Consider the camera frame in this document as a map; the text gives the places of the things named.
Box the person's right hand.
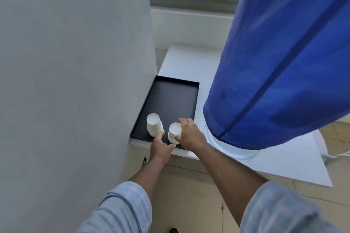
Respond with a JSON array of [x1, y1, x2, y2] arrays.
[[172, 118, 210, 152]]

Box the large blue water bottle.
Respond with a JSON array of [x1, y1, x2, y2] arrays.
[[203, 0, 350, 151]]

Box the light blue checked left sleeve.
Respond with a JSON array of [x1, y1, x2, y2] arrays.
[[77, 181, 153, 233]]

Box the person's left hand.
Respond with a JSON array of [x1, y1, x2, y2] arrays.
[[149, 131, 176, 165]]

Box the person's left forearm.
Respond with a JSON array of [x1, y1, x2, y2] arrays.
[[127, 158, 171, 206]]

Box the person's right forearm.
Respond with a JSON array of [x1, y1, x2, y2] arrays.
[[191, 143, 271, 227]]

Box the white paper cup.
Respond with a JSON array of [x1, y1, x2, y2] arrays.
[[146, 113, 164, 138], [168, 122, 182, 145]]

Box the light blue checked right sleeve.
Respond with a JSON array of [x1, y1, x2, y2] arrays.
[[240, 181, 344, 233]]

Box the light blue checked sleeve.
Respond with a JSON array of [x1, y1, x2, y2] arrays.
[[240, 181, 344, 233], [77, 181, 153, 233]]

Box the white cable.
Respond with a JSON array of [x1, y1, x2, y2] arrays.
[[321, 150, 350, 159]]

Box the black rectangular tray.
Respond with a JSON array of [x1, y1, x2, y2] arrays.
[[130, 75, 200, 150]]

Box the white water dispenser collar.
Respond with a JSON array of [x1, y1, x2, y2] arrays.
[[204, 128, 259, 162]]

